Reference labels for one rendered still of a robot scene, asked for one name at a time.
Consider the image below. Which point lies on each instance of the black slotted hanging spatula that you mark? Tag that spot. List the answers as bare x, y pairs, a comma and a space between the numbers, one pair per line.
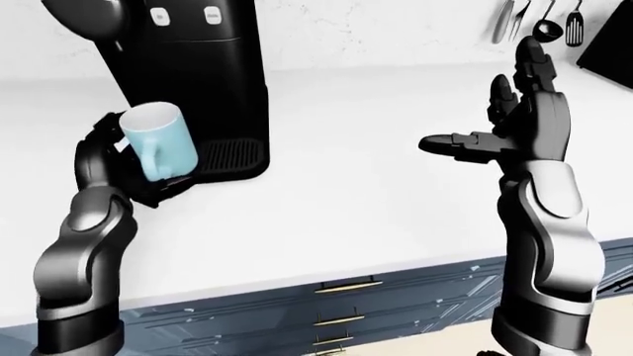
574, 24

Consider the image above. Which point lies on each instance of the light blue ceramic mug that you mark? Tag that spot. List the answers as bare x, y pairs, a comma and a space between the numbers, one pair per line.
160, 142

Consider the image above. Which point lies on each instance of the silver hanging spoon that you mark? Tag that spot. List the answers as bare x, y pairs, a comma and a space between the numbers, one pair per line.
500, 23

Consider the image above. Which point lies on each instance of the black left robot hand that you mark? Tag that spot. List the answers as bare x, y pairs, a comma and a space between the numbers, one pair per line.
96, 163

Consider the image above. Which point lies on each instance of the black flat cooktop panel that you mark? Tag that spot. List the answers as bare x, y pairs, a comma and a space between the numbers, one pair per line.
610, 48

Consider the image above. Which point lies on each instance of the blue cabinet drawer front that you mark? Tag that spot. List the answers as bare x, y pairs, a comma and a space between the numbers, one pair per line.
395, 296

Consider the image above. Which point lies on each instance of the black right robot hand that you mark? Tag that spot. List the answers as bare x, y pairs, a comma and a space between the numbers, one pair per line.
541, 122

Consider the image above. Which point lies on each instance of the silver hanging meat fork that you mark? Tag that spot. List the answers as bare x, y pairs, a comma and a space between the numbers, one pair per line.
517, 20

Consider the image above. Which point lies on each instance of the black coffee machine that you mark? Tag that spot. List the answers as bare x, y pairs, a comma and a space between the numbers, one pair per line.
198, 74

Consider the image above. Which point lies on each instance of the black hanging ladle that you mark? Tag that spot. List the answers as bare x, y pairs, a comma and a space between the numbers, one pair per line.
545, 26

